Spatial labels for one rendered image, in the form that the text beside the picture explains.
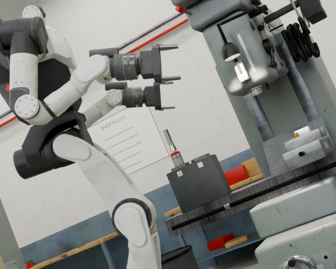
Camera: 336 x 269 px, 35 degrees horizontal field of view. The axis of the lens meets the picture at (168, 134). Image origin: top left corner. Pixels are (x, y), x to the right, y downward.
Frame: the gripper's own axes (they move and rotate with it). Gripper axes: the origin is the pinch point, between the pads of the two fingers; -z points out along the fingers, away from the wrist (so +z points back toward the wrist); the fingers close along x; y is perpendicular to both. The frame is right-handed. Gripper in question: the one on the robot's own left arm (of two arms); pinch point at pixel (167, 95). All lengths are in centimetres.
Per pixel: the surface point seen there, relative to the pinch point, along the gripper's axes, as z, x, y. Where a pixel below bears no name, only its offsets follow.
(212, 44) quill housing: -19.8, 20.0, -6.3
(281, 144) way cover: -58, -24, 24
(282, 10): -59, 38, 13
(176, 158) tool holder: -3.3, -27.3, 9.4
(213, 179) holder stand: -17.5, -37.4, -0.4
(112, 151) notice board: 15, -19, 516
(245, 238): -127, -130, 369
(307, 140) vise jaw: -52, -23, -22
